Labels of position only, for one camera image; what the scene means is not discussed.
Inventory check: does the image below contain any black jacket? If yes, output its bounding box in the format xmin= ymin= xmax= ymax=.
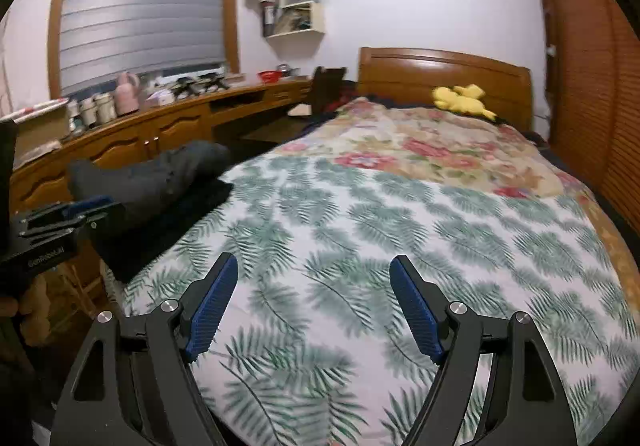
xmin=68 ymin=140 xmax=232 ymax=209

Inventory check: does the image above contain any person's left hand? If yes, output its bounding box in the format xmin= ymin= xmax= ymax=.
xmin=0 ymin=274 xmax=51 ymax=346

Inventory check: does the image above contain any long wooden desk cabinet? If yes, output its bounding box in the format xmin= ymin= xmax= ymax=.
xmin=1 ymin=80 xmax=310 ymax=237

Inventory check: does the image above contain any folded navy blue garment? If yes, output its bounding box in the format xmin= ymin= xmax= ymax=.
xmin=90 ymin=178 xmax=232 ymax=284

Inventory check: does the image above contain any cardboard box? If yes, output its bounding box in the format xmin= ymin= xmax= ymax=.
xmin=1 ymin=98 xmax=70 ymax=170

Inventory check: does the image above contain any pink thermos jug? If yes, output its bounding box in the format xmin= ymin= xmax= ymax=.
xmin=114 ymin=72 xmax=140 ymax=117

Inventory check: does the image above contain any floral and fern bedspread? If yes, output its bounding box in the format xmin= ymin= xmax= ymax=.
xmin=105 ymin=97 xmax=639 ymax=445

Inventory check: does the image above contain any grey window blind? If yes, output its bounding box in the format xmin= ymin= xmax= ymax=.
xmin=58 ymin=0 xmax=227 ymax=95

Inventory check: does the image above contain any red basket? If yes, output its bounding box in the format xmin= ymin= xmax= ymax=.
xmin=258 ymin=70 xmax=282 ymax=84

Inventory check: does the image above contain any yellow plush toy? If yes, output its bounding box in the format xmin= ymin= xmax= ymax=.
xmin=432 ymin=84 xmax=497 ymax=122

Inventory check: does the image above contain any dark wooden chair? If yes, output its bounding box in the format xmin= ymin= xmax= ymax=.
xmin=240 ymin=64 xmax=350 ymax=147

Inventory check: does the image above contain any wooden headboard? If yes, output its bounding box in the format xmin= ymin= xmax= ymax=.
xmin=358 ymin=46 xmax=534 ymax=132

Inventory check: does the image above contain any louvered wooden wardrobe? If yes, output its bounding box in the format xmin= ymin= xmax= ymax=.
xmin=524 ymin=0 xmax=640 ymax=232

